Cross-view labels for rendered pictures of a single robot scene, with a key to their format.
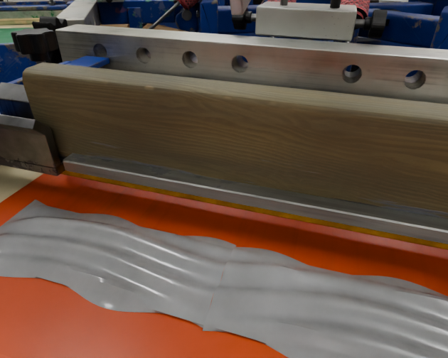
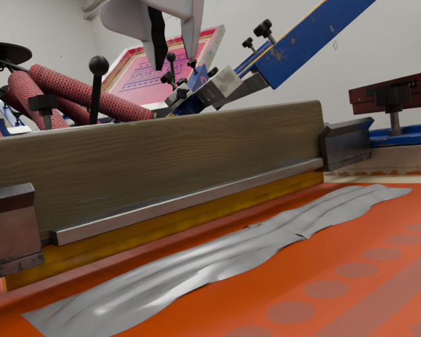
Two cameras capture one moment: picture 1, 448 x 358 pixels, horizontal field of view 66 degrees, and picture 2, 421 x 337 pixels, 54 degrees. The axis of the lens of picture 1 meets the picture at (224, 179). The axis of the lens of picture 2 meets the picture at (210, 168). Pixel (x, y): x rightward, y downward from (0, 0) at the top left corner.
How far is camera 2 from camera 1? 0.30 m
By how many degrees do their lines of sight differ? 59
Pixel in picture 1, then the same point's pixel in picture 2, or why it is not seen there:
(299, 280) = (294, 212)
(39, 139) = (23, 214)
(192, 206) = (172, 242)
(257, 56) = not seen: hidden behind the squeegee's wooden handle
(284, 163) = (231, 156)
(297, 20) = not seen: hidden behind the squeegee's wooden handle
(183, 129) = (166, 153)
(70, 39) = not seen: outside the picture
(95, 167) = (101, 220)
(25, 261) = (149, 298)
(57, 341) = (272, 283)
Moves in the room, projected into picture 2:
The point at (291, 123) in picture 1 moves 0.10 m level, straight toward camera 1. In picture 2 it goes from (228, 126) to (326, 110)
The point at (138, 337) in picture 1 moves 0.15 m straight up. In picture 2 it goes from (296, 256) to (263, 21)
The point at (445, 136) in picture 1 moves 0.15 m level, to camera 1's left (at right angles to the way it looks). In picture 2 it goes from (285, 111) to (210, 122)
